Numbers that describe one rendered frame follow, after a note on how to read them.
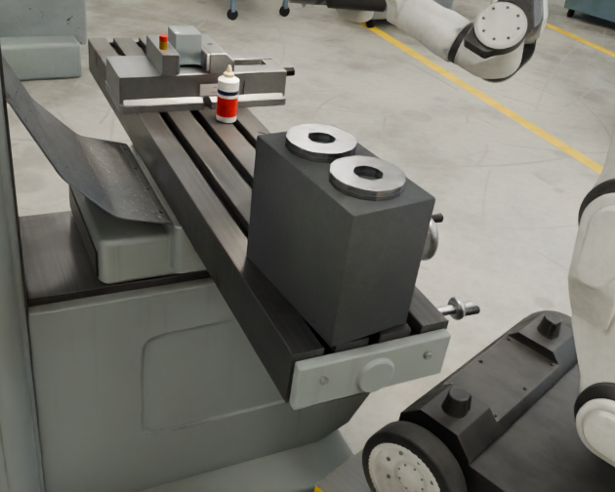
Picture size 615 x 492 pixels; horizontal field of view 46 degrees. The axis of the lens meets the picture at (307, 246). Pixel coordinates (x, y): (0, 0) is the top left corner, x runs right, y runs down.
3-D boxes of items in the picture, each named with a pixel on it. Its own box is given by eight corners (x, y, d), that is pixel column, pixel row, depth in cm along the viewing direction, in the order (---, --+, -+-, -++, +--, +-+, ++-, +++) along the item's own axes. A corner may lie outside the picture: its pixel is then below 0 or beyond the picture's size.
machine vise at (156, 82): (262, 79, 165) (266, 31, 159) (287, 104, 154) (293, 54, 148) (103, 86, 151) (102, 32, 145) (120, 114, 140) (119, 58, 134)
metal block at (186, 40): (191, 54, 150) (192, 24, 147) (200, 63, 146) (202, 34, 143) (167, 55, 148) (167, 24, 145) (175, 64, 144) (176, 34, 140)
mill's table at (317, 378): (178, 63, 190) (179, 33, 186) (447, 375, 99) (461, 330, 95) (87, 66, 181) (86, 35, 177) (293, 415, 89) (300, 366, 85)
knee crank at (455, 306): (470, 306, 178) (475, 286, 175) (484, 320, 174) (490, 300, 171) (393, 322, 169) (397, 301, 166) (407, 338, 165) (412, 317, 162)
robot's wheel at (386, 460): (454, 541, 131) (480, 466, 121) (437, 557, 128) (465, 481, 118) (369, 473, 142) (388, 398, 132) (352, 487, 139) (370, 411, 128)
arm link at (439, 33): (398, 41, 125) (491, 102, 119) (392, 9, 115) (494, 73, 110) (436, -6, 126) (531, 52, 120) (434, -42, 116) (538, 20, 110)
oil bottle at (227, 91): (231, 114, 146) (235, 61, 140) (239, 122, 143) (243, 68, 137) (213, 115, 144) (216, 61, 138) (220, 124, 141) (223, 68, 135)
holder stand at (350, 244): (316, 239, 110) (335, 114, 99) (407, 323, 95) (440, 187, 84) (245, 255, 104) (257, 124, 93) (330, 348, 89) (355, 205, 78)
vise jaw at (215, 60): (215, 52, 155) (216, 33, 153) (234, 72, 146) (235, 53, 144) (187, 53, 153) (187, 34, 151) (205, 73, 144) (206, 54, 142)
